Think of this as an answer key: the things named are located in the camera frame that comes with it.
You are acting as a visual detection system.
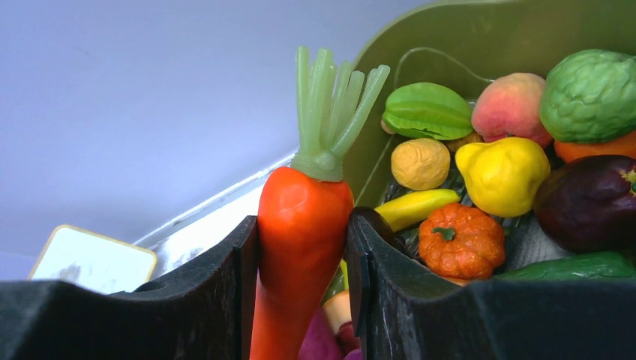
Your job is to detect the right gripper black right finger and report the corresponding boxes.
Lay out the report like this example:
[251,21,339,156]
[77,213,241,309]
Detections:
[346,214,635,359]

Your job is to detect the orange toy carrot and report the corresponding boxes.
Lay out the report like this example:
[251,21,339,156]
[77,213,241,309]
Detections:
[250,46,390,359]

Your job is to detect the green toy lime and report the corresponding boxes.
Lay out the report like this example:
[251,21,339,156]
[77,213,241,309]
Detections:
[539,49,635,143]

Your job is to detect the peach toy fruit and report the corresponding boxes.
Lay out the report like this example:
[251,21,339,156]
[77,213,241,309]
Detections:
[471,73,552,148]

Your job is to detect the small orange toy pumpkin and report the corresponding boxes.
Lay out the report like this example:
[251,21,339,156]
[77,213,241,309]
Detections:
[418,203,506,281]

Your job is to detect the yellow toy banana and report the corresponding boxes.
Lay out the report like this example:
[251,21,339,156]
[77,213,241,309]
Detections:
[374,188,461,232]

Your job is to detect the orange toy tangerine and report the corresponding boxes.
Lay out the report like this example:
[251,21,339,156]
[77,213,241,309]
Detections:
[553,131,635,163]

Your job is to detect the small yellow toy fruit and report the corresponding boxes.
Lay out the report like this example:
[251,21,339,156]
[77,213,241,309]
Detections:
[391,138,451,191]

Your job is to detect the dark purple toy plum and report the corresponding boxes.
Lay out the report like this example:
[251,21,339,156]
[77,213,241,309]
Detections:
[533,154,635,254]

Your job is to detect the olive green plastic bin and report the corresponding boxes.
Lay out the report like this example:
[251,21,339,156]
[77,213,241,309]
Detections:
[344,1,635,207]

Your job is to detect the green toy leafy vegetable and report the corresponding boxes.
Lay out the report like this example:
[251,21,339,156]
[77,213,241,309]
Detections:
[382,82,473,141]

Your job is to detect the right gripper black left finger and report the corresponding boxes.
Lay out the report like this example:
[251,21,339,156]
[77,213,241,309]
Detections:
[1,216,259,359]

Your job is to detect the small whiteboard with wooden frame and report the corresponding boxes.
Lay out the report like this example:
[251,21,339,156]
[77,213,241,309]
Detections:
[28,224,157,294]

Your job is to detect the green toy cucumber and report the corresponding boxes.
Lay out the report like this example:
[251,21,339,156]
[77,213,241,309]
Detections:
[496,251,635,281]

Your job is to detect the yellow toy lemon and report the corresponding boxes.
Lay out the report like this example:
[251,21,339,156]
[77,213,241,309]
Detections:
[455,136,551,218]

